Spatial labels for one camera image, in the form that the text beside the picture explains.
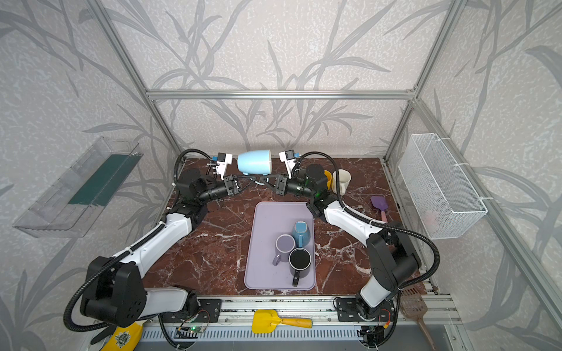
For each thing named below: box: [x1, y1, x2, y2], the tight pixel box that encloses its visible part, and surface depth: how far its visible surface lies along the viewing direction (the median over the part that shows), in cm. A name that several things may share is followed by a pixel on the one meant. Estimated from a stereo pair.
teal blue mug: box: [291, 220, 312, 248], surface depth 84 cm
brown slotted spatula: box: [399, 285, 437, 351], surface depth 75 cm
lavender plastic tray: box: [244, 201, 316, 291], surface depth 88 cm
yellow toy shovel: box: [251, 309, 314, 335], surface depth 72 cm
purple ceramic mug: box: [272, 234, 296, 267], surface depth 82 cm
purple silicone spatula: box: [370, 195, 389, 223], surface depth 104 cm
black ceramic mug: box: [288, 247, 312, 288], surface depth 77 cm
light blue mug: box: [237, 149, 273, 176], surface depth 70 cm
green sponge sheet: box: [68, 153, 144, 207], surface depth 69 cm
